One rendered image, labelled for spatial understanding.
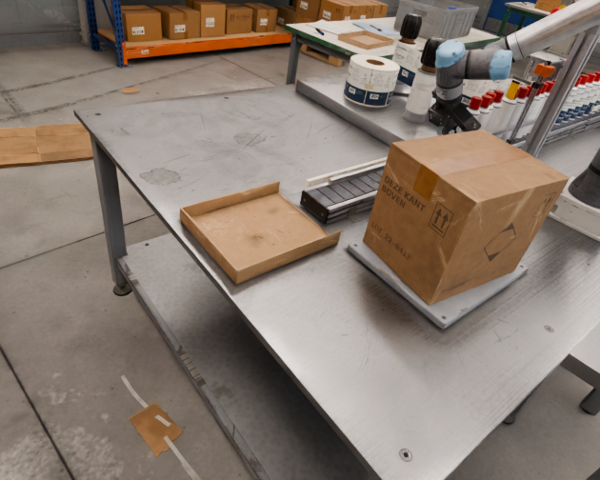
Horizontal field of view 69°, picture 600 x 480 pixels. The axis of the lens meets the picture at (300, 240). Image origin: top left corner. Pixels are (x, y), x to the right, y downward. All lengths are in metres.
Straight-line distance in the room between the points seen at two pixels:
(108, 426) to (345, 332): 1.06
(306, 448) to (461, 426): 0.68
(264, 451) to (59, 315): 1.09
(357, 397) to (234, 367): 0.81
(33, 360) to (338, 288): 1.32
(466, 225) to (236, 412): 0.93
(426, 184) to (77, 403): 1.40
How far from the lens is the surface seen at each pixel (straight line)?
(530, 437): 2.06
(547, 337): 1.11
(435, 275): 0.95
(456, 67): 1.35
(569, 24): 1.45
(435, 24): 3.72
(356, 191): 1.24
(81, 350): 1.95
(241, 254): 1.02
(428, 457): 0.81
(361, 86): 1.85
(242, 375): 1.55
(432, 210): 0.91
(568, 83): 1.68
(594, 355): 1.15
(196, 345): 1.62
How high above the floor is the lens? 1.50
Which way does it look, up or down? 37 degrees down
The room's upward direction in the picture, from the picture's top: 11 degrees clockwise
